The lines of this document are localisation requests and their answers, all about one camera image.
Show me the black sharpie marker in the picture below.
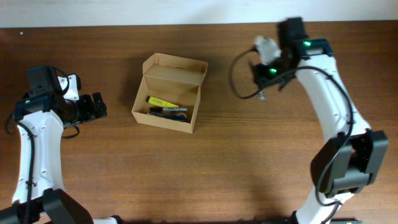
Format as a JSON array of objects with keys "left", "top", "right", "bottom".
[{"left": 149, "top": 107, "right": 188, "bottom": 113}]

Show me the blue ballpoint pen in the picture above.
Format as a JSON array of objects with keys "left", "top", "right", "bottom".
[{"left": 147, "top": 112, "right": 185, "bottom": 121}]

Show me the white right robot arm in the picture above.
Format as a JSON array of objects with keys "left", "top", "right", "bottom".
[{"left": 251, "top": 17, "right": 389, "bottom": 223}]

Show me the yellow tape roll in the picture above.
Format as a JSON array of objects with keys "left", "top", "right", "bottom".
[{"left": 177, "top": 113, "right": 187, "bottom": 120}]

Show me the yellow highlighter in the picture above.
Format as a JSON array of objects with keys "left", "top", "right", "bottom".
[{"left": 146, "top": 96, "right": 179, "bottom": 108}]

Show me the brown cardboard box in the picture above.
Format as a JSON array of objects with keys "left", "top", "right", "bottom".
[{"left": 132, "top": 53, "right": 208, "bottom": 133}]

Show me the black clear ballpoint pen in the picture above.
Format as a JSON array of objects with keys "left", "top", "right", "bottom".
[{"left": 258, "top": 91, "right": 266, "bottom": 101}]

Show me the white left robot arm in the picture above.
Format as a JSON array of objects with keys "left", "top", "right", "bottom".
[{"left": 1, "top": 65, "right": 122, "bottom": 224}]

